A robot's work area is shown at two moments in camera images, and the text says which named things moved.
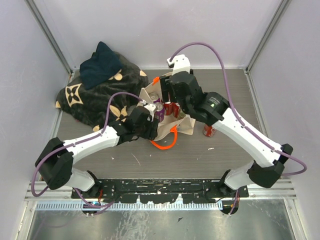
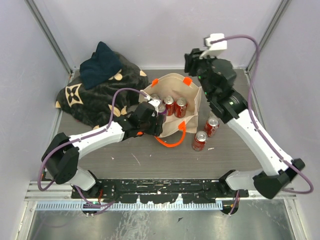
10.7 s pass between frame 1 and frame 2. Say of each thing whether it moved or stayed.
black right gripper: moved
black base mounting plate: stayed
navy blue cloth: stayed
